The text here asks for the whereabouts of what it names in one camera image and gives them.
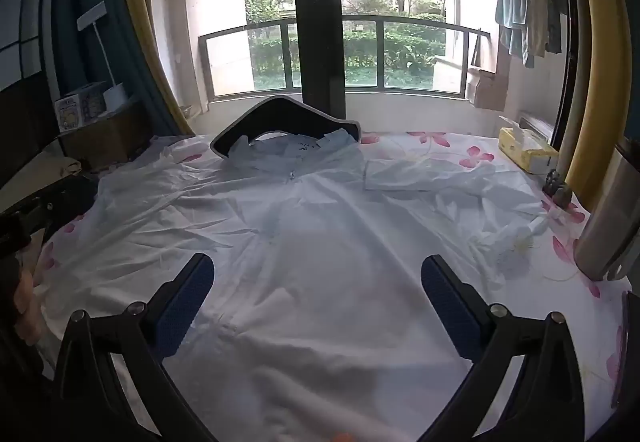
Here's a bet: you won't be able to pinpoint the white sheer large garment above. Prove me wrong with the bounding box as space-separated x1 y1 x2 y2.
34 129 551 442

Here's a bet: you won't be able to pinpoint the black clothes hanger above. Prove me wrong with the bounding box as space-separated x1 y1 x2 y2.
209 95 362 158

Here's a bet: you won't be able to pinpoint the floral pink bed sheet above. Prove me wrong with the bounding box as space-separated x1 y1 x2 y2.
29 129 633 440

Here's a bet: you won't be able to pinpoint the stainless steel thermos cup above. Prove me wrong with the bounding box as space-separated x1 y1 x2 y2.
574 138 639 282

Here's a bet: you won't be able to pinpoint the small dark figurine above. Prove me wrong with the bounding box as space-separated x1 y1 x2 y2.
542 169 573 210

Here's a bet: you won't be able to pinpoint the yellow curtain right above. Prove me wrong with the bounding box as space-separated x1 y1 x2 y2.
560 0 634 211

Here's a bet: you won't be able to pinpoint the yellow curtain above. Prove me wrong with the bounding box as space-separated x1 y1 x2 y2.
560 0 634 211
126 0 192 136

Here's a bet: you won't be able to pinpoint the yellow tissue pack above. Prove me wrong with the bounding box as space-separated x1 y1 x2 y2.
498 116 559 176

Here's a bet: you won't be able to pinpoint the brown cardboard box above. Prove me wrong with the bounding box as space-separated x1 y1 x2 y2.
58 102 153 171

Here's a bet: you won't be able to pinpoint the colourful small box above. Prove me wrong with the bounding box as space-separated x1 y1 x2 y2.
54 81 106 133

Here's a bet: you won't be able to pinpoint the white desk lamp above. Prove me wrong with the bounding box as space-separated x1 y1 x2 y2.
76 1 128 113

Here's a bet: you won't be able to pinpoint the cardboard box on balcony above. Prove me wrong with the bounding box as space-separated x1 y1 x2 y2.
465 66 509 112

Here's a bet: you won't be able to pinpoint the dark balcony railing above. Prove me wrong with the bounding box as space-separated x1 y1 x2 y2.
198 14 491 102

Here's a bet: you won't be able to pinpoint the teal curtain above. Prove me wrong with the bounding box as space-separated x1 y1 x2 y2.
51 0 162 136

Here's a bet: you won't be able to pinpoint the yellow curtain left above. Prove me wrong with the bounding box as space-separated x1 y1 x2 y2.
126 0 192 136

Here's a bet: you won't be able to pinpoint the dark window pillar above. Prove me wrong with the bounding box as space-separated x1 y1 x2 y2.
295 0 346 118

